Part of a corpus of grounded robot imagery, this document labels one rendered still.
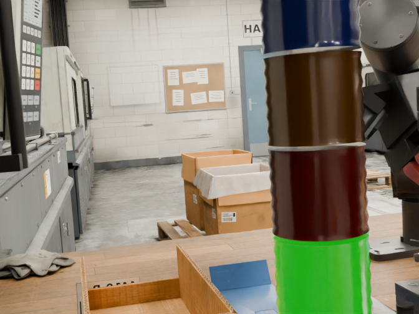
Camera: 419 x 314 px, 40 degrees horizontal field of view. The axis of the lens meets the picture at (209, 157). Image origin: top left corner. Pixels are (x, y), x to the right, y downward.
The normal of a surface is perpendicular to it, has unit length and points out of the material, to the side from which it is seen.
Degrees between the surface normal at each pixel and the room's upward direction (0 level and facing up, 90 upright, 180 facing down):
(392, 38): 69
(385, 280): 0
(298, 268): 76
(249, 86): 90
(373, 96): 61
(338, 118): 104
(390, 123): 96
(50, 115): 90
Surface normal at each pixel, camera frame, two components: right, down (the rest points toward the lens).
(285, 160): -0.76, -0.14
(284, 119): -0.64, 0.35
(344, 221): 0.27, -0.18
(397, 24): -0.41, -0.25
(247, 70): 0.18, 0.08
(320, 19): 0.06, 0.33
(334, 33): 0.30, 0.31
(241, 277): 0.16, -0.43
